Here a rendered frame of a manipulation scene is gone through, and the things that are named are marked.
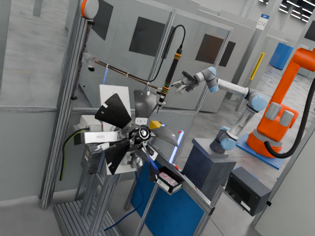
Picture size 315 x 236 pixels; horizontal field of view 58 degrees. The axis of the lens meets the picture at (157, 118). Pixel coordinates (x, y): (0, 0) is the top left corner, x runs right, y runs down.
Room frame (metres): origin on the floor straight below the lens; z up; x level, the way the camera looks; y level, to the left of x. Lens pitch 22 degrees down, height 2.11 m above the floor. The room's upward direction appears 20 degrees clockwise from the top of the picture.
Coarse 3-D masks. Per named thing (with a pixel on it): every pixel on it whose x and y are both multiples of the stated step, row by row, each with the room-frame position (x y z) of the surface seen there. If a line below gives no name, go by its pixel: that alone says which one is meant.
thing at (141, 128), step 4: (140, 128) 1.80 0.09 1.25; (144, 128) 1.83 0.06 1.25; (148, 128) 1.85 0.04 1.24; (132, 132) 1.82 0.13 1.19; (136, 132) 1.79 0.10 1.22; (140, 132) 1.80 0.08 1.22; (148, 132) 1.84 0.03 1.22; (128, 136) 1.82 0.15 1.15; (132, 136) 1.83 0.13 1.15; (136, 136) 1.78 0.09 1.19; (140, 136) 1.77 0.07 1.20; (144, 136) 1.80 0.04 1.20; (148, 136) 1.83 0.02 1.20; (136, 140) 1.80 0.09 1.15; (140, 140) 1.79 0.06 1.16; (144, 140) 1.78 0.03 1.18; (136, 144) 1.84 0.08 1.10
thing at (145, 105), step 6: (138, 90) 2.08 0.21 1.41; (138, 96) 2.05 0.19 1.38; (144, 96) 2.05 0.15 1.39; (150, 96) 2.07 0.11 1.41; (156, 96) 2.08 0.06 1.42; (138, 102) 2.02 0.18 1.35; (144, 102) 2.02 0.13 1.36; (150, 102) 2.03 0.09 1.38; (156, 102) 2.04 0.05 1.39; (138, 108) 1.98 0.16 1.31; (144, 108) 1.98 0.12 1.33; (150, 108) 1.99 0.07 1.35; (138, 114) 1.94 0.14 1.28; (144, 114) 1.94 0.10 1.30; (150, 114) 1.95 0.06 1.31
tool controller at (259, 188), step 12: (240, 168) 1.75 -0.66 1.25; (228, 180) 1.71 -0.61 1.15; (240, 180) 1.63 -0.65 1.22; (252, 180) 1.65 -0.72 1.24; (228, 192) 1.67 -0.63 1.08; (240, 192) 1.62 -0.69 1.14; (252, 192) 1.56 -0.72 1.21; (264, 192) 1.56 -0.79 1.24; (240, 204) 1.62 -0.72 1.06; (252, 204) 1.55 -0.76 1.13; (264, 204) 1.59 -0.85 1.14; (252, 216) 1.55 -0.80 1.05
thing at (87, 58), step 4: (84, 52) 2.03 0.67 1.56; (88, 52) 2.07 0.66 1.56; (84, 56) 2.01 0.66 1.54; (88, 56) 2.01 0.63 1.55; (92, 56) 2.01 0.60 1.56; (96, 56) 2.05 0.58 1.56; (84, 60) 2.01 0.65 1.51; (88, 60) 2.01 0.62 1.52; (92, 60) 2.00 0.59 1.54; (96, 60) 2.05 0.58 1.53; (88, 64) 2.00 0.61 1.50; (92, 64) 2.00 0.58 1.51; (96, 64) 2.06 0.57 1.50
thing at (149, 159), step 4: (148, 152) 1.84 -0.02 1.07; (148, 156) 1.77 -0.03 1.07; (148, 160) 1.74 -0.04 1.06; (152, 160) 1.87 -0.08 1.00; (148, 164) 1.72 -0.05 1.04; (152, 164) 1.79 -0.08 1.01; (152, 168) 1.76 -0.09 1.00; (156, 168) 1.84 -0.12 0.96; (152, 172) 1.73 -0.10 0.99; (156, 172) 1.80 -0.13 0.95; (152, 176) 1.71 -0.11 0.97; (152, 180) 1.69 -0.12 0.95
